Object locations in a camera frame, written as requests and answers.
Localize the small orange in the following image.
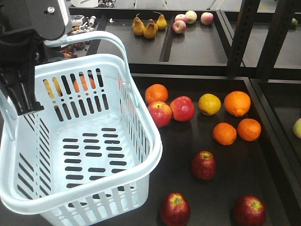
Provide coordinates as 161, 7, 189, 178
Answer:
213, 122, 237, 146
237, 118, 261, 141

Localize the light blue plastic basket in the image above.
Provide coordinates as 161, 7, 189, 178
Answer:
0, 31, 162, 226

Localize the peach left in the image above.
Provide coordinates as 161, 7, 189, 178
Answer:
293, 118, 301, 139

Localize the small orange left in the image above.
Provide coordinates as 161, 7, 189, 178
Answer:
213, 122, 237, 146

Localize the pink red apple left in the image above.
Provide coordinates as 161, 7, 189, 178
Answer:
147, 101, 173, 128

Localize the large orange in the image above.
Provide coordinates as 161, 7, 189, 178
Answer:
224, 91, 251, 117

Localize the small orange right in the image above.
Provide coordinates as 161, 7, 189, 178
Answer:
237, 118, 261, 141

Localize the red apple right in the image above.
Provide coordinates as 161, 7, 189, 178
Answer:
170, 96, 195, 122

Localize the orange far left lower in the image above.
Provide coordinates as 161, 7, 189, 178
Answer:
73, 75, 96, 93

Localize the dark red apple front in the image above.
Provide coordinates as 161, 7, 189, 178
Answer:
159, 192, 191, 226

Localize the yellow orange fruit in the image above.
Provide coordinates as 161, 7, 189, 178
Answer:
198, 93, 221, 116

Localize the dark red apple middle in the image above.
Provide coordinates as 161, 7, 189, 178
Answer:
190, 150, 216, 180

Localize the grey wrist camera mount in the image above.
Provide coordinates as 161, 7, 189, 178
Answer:
25, 0, 72, 40

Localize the orange behind apples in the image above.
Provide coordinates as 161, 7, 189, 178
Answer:
145, 84, 169, 104

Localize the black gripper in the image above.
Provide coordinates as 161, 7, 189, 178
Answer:
0, 27, 65, 115

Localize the dark red apple left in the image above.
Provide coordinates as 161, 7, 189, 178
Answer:
232, 196, 266, 226

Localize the black wooden produce stand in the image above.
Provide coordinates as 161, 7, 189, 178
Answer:
70, 0, 301, 226

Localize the dark red apple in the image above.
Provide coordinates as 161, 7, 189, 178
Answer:
232, 196, 266, 226
190, 150, 216, 180
159, 192, 191, 226

